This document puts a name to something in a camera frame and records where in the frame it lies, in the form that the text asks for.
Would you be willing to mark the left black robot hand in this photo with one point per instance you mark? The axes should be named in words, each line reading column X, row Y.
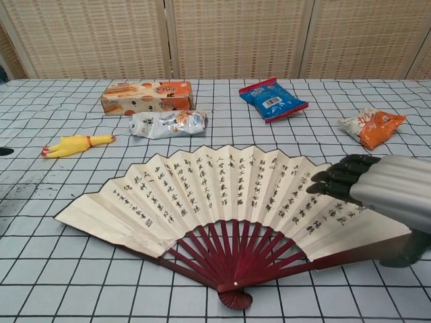
column 4, row 151

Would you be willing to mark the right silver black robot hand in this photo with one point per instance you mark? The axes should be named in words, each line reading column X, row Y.
column 394, row 188

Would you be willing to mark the paper folding fan red ribs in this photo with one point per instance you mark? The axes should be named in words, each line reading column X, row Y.
column 215, row 195

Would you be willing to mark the woven bamboo screen panel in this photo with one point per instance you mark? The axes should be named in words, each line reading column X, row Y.
column 367, row 37
column 235, row 37
column 91, row 37

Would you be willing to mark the orange and white snack bag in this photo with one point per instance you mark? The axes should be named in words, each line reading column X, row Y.
column 370, row 126

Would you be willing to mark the yellow rubber chicken toy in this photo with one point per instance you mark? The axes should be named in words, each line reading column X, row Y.
column 74, row 145

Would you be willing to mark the dark blue background object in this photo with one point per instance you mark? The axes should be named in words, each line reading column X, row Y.
column 2, row 74

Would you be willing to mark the checked grid tablecloth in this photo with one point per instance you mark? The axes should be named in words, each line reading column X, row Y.
column 84, row 276

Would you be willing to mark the blue snack bag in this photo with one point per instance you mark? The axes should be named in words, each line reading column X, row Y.
column 272, row 99

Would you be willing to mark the orange snack cake box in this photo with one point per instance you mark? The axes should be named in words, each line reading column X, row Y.
column 148, row 97

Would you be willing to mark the white crumpled snack bag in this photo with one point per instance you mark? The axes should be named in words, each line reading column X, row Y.
column 168, row 124

